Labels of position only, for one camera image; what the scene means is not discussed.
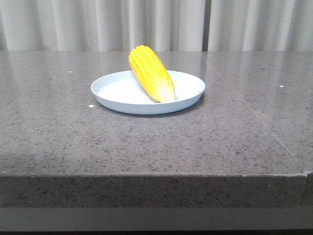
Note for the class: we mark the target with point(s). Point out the yellow corn cob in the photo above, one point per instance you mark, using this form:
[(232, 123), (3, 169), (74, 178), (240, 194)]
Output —
[(152, 74)]

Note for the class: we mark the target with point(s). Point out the light blue round plate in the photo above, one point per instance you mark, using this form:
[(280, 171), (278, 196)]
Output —
[(122, 92)]

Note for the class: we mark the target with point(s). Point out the grey pleated curtain right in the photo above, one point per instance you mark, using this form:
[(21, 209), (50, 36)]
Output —
[(261, 25)]

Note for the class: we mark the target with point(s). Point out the grey pleated curtain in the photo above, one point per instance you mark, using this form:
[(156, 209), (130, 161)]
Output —
[(104, 25), (261, 25)]

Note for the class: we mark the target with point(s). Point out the grey pleated curtain left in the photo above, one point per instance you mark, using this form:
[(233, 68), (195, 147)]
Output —
[(104, 25)]

